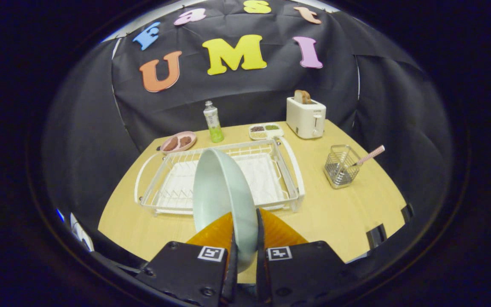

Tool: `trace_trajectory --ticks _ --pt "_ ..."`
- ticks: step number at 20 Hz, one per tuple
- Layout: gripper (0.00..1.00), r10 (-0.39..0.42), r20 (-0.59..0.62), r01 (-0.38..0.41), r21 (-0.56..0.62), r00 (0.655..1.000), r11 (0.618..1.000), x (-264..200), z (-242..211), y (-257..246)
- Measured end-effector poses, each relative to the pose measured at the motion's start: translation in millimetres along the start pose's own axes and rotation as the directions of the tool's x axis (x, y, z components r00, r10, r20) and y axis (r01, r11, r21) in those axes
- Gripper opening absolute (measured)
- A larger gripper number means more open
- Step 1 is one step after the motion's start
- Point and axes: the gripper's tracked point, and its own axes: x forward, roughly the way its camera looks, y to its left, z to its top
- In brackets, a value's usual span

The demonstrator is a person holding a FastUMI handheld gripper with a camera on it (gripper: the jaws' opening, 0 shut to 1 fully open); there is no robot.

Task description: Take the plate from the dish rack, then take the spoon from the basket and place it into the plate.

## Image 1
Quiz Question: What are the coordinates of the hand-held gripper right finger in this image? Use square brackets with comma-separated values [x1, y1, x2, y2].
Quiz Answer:
[255, 208, 357, 305]

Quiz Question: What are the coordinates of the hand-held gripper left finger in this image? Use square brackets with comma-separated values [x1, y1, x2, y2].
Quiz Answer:
[137, 212, 238, 305]

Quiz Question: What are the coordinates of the pale green plate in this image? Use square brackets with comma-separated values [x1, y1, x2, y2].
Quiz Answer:
[192, 148, 259, 273]

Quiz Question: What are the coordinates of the white wire dish rack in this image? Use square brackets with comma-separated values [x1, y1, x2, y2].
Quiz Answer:
[134, 136, 306, 216]

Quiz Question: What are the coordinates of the clear wire basket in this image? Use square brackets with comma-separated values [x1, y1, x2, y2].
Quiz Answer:
[324, 145, 362, 189]

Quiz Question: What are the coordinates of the pink checkered handle spoon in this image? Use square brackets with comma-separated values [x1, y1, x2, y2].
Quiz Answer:
[348, 145, 386, 169]

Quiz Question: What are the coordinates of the pink plate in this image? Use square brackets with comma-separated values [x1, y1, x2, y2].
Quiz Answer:
[160, 131, 197, 154]

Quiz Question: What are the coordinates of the white divided snack tray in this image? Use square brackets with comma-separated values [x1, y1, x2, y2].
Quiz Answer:
[248, 123, 284, 141]

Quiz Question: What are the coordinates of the clear bottle with green liquid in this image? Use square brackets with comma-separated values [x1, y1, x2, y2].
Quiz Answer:
[203, 101, 225, 143]

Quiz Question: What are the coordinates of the cream toaster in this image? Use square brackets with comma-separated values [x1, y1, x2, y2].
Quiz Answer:
[286, 96, 327, 139]

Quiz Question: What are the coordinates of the black backdrop cloth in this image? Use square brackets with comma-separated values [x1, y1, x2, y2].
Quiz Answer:
[41, 0, 455, 239]

